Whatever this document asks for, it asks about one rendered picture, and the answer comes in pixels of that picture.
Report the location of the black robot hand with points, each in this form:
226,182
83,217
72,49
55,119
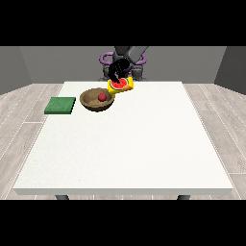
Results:
116,68

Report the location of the yellow cup with melon print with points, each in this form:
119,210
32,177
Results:
125,86

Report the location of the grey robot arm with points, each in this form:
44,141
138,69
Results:
137,53

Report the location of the small red ball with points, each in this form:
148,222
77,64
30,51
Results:
102,97

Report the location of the brown wooden bowl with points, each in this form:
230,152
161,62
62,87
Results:
91,103

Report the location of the green square pad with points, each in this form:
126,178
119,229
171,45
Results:
60,105

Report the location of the grey robot trunk purple rings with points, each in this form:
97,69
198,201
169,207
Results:
105,58

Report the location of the dark table leg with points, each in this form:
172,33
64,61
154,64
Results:
62,197
183,197

